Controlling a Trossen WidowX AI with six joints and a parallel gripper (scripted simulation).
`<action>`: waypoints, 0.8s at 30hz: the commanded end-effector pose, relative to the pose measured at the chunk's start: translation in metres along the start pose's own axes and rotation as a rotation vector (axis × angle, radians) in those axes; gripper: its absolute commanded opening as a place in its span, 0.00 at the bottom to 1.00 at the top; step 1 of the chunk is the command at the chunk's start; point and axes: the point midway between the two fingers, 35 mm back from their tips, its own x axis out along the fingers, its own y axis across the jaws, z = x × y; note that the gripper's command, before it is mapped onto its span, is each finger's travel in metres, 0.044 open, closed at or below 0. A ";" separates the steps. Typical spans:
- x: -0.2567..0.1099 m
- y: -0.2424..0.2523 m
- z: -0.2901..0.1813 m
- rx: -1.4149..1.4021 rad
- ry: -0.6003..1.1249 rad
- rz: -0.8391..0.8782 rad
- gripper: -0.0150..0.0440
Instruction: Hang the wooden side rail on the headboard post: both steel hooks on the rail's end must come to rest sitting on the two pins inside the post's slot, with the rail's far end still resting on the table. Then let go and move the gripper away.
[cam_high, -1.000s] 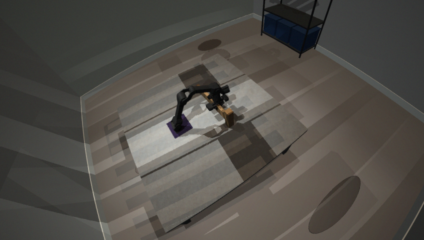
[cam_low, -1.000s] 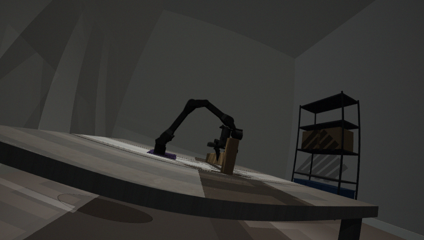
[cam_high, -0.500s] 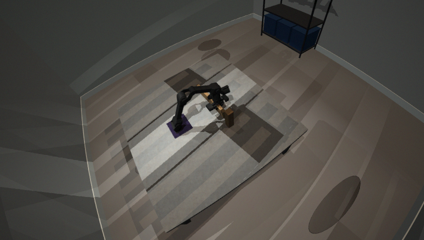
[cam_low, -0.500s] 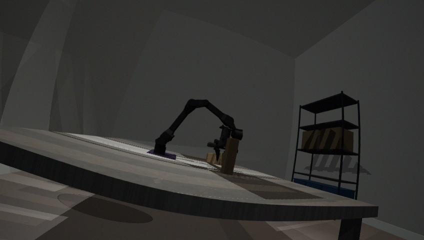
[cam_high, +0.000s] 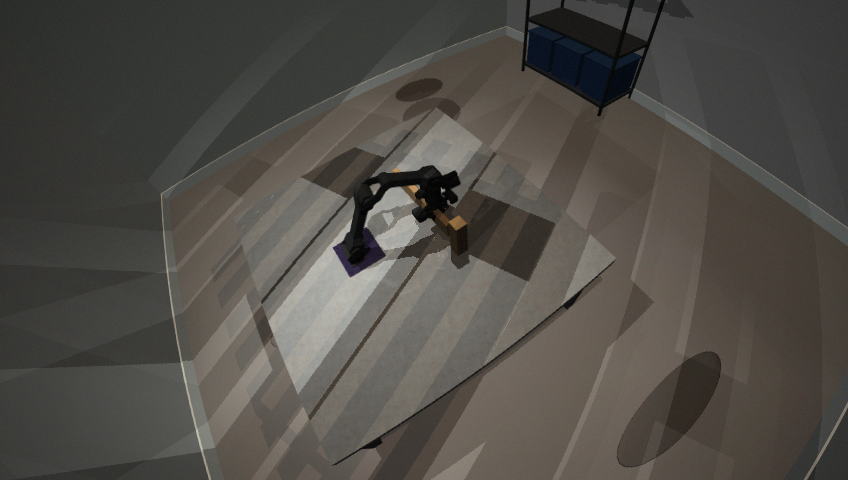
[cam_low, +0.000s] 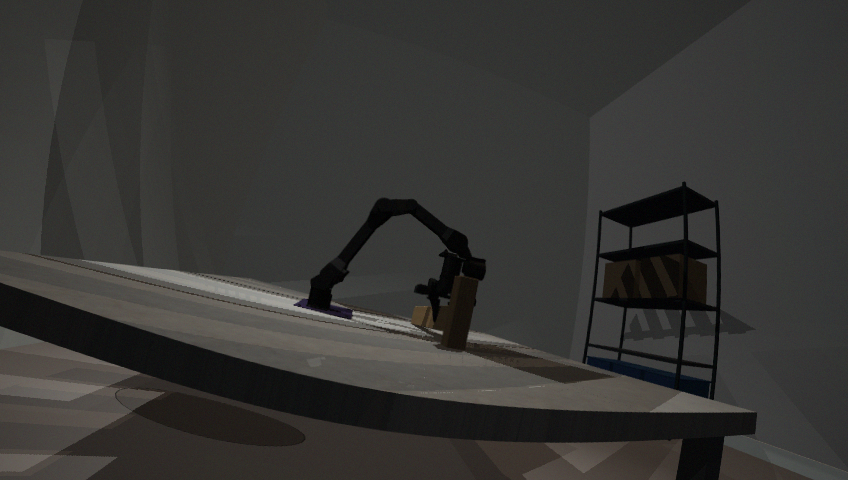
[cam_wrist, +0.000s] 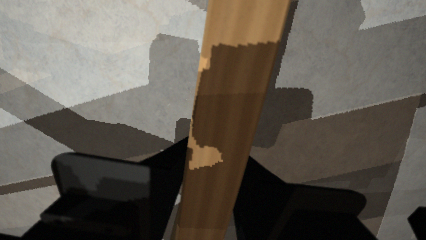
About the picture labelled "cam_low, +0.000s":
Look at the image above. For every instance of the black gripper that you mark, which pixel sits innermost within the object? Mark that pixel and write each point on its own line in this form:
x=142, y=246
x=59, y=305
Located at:
x=445, y=286

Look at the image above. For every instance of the brown wooden board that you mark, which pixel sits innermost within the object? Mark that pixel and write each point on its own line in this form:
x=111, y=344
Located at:
x=423, y=316

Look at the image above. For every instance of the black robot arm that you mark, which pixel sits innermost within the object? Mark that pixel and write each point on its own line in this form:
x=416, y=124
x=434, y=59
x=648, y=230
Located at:
x=384, y=208

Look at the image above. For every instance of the brown wooden post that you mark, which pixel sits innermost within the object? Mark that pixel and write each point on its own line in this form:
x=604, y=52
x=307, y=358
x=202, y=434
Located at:
x=459, y=314

